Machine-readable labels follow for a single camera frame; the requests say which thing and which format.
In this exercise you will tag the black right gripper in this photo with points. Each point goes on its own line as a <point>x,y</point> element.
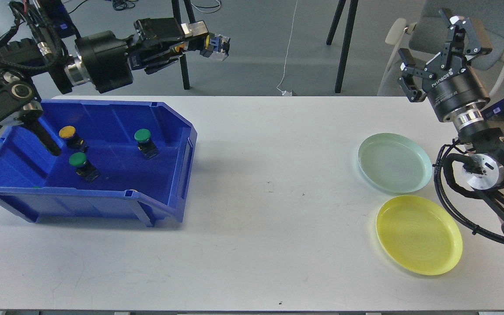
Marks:
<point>456,85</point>

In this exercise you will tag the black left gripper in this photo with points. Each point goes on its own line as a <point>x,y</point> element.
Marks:
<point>110,61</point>

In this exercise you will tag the yellow push button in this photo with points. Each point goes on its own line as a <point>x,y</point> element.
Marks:
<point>217,46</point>
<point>72,139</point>

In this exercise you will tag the green push button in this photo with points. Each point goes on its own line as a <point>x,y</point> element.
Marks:
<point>83,167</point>
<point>145,143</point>

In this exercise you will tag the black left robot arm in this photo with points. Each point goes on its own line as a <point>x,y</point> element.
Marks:
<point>43,39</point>

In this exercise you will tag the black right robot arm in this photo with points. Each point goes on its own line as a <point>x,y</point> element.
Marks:
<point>473,164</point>

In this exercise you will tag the light green plate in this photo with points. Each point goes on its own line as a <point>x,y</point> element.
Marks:
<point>393,163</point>

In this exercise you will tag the yellow push button back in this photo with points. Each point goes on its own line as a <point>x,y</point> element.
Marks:
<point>72,139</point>

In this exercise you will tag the yellow plate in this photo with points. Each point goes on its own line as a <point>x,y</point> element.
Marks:
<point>419,235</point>

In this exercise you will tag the grey office chair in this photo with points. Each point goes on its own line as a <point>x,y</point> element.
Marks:
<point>429,33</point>

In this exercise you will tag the black tripod right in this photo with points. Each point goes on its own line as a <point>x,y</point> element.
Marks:
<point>351,17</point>

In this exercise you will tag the blue plastic storage bin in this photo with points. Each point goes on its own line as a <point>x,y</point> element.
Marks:
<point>35,184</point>

